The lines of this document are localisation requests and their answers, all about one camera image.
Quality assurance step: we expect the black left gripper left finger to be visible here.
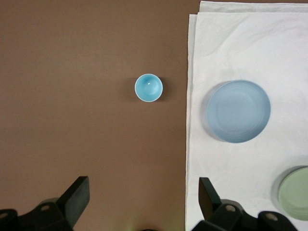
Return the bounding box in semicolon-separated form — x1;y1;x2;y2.
0;176;90;231

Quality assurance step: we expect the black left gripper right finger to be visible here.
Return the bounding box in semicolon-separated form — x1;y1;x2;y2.
190;177;297;231

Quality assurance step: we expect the small blue cup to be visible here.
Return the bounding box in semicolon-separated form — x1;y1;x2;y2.
134;73;165;103

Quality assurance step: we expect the pale green plate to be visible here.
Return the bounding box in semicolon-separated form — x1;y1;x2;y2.
277;165;308;221

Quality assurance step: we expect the light blue plate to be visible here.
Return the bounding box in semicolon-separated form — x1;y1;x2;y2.
205;79;271;144

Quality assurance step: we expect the white cloth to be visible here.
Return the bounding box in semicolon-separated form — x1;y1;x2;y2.
184;0;308;231

